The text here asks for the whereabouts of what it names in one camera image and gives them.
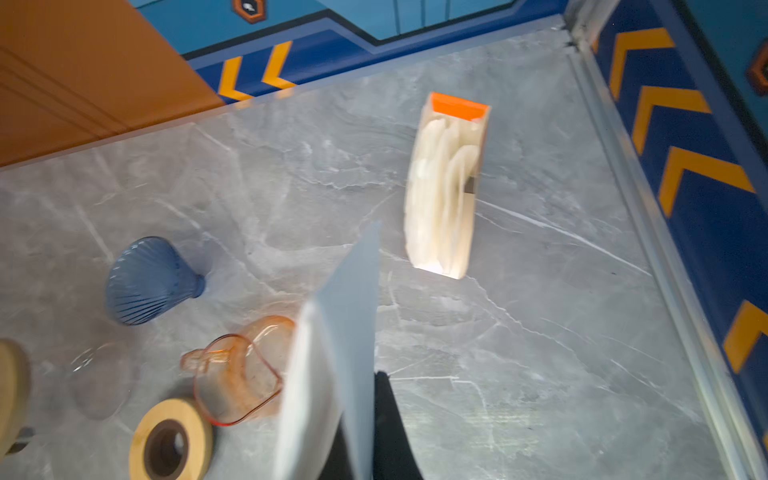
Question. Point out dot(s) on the white paper coffee filter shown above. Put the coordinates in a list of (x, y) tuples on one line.
[(329, 385)]

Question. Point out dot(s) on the blue glass ribbed dripper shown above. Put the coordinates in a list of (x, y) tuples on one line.
[(148, 279)]

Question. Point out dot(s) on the wooden dripper ring stand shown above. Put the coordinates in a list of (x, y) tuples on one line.
[(15, 398)]

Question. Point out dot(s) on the orange glass pitcher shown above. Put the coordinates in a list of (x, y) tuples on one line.
[(240, 376)]

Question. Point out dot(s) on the orange coffee filter box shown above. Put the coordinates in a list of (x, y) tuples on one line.
[(459, 108)]

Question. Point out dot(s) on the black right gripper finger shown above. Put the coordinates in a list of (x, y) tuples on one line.
[(392, 456)]

